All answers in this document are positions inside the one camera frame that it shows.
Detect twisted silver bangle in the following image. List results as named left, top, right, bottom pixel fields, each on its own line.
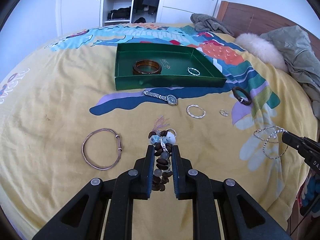
left=186, top=105, right=206, bottom=119

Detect silver wrist watch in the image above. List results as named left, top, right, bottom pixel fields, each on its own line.
left=142, top=90, right=178, bottom=106

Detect silver beaded bracelet set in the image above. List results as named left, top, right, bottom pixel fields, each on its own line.
left=253, top=125, right=288, bottom=160

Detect colourful illustrated bed cover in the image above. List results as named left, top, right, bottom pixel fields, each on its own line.
left=1, top=24, right=318, bottom=239

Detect brown bead bracelet with charms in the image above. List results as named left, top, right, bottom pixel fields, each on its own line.
left=147, top=115, right=179, bottom=192

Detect rose gold bangle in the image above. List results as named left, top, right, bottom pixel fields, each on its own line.
left=81, top=128, right=123, bottom=171

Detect white open wardrobe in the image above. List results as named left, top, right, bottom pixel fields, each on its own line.
left=100, top=0, right=218, bottom=26

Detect amber translucent bangle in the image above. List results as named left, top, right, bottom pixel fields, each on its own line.
left=132, top=60, right=162, bottom=75

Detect wooden headboard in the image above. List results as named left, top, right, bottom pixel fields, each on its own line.
left=216, top=0, right=320, bottom=61

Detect grey-green jacket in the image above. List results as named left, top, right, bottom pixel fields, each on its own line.
left=260, top=25, right=320, bottom=119

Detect white door with handle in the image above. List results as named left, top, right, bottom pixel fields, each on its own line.
left=55, top=0, right=102, bottom=36

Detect green metallic tray box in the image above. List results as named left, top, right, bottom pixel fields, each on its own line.
left=114, top=43, right=226, bottom=90

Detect white fluffy pillow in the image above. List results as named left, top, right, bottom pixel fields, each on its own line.
left=234, top=33, right=289, bottom=73

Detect grey-brown crumpled towel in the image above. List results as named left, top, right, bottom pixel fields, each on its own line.
left=190, top=14, right=234, bottom=37

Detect folded black clothes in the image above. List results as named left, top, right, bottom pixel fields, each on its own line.
left=107, top=7, right=131, bottom=21

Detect dark jade bangle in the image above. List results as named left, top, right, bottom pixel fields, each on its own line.
left=232, top=87, right=252, bottom=106

